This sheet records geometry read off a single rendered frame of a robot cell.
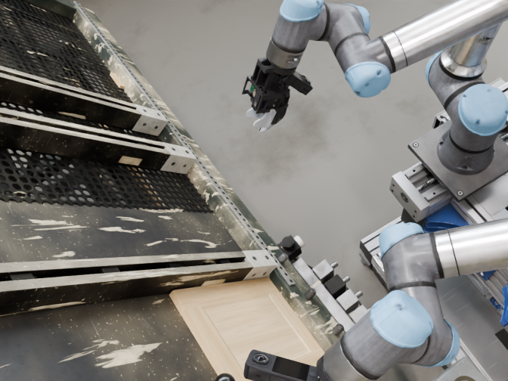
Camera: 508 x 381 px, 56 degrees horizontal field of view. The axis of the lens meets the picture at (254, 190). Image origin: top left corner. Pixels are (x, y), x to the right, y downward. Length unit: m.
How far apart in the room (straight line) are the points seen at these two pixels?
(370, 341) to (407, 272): 0.15
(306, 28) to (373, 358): 0.62
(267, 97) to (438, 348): 0.61
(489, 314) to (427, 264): 1.43
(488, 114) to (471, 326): 1.10
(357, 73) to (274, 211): 1.67
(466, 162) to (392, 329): 0.84
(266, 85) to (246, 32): 2.26
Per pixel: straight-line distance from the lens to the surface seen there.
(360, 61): 0.95
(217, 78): 3.10
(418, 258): 0.80
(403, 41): 0.97
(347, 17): 1.03
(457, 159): 1.42
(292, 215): 2.51
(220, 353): 1.11
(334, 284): 1.58
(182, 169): 1.66
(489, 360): 2.18
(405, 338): 0.68
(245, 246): 1.52
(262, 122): 1.14
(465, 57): 1.32
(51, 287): 0.91
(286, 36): 1.00
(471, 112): 1.30
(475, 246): 0.80
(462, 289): 2.22
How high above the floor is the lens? 2.29
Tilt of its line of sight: 61 degrees down
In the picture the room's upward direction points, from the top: 19 degrees counter-clockwise
